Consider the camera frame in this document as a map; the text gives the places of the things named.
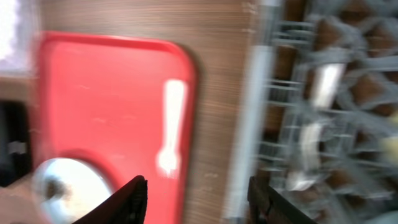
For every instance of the light blue dinner plate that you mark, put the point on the light blue dinner plate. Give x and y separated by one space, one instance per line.
86 189

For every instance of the grey plastic dishwasher rack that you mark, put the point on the grey plastic dishwasher rack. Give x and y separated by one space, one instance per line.
357 179

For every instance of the white plastic fork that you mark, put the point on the white plastic fork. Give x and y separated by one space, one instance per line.
168 157

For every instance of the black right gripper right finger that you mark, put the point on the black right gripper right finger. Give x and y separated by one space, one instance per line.
267 206

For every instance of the red plastic serving tray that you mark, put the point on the red plastic serving tray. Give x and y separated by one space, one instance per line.
100 100

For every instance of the clear plastic waste bin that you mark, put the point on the clear plastic waste bin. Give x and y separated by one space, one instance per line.
20 24

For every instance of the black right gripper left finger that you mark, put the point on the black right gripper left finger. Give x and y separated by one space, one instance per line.
128 205

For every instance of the black flat waste tray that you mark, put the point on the black flat waste tray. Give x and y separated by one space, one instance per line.
16 154

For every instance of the brown food scrap chunk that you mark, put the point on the brown food scrap chunk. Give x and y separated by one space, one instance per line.
54 189

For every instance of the white plastic spoon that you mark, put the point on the white plastic spoon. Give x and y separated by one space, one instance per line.
323 92

